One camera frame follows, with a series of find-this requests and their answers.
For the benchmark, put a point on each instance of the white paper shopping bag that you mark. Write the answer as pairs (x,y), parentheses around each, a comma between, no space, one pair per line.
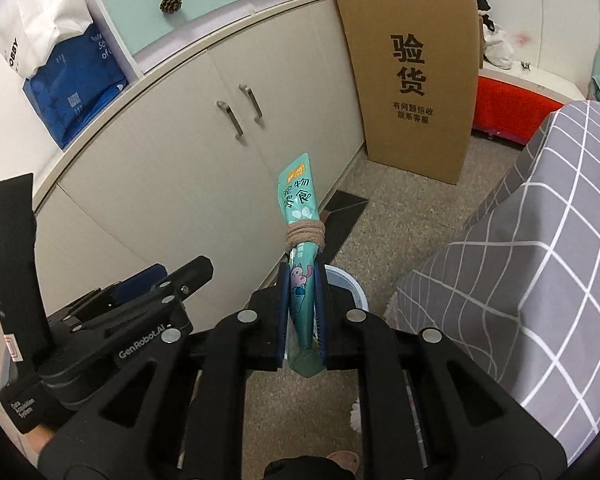
(30,29)

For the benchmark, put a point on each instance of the teal snack pouch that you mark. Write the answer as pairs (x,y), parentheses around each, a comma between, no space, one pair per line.
(305,238)

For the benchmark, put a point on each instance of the white plastic bag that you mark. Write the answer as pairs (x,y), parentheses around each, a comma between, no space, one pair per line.
(497,50)

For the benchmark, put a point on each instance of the blue paper bag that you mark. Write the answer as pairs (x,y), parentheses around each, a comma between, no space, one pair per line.
(79,80)

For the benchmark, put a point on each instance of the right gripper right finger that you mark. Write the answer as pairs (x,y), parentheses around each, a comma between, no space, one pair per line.
(428,411)

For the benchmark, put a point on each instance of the beige low cabinet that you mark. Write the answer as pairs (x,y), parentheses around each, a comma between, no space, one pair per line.
(186,163)

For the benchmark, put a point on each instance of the tall brown cardboard box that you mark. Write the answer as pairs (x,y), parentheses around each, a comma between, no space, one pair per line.
(416,68)

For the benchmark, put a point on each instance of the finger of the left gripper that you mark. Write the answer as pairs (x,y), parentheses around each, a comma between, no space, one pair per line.
(102,300)
(163,304)

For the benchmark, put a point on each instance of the right hand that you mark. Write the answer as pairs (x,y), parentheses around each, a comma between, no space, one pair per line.
(39,437)

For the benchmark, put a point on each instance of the grey checked tablecloth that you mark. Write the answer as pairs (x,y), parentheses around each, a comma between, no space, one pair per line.
(519,289)

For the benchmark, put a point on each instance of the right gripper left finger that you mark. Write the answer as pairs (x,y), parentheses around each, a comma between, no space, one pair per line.
(176,411)

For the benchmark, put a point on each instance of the blue plastic trash bin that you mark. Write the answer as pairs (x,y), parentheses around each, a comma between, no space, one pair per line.
(341,278)

